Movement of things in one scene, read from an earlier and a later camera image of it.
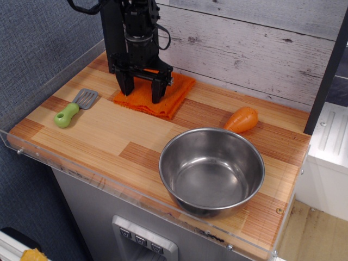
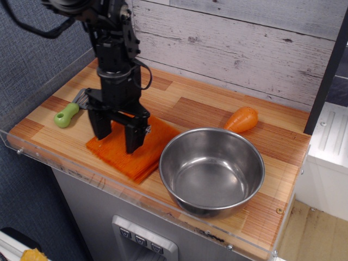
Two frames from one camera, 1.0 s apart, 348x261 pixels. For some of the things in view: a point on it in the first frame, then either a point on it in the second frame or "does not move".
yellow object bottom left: (33, 255) does not move
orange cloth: (140, 98) → (138, 164)
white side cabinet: (323, 184) does not move
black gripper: (142, 57) → (119, 97)
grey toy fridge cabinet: (113, 226) does not move
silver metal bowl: (209, 172) does not move
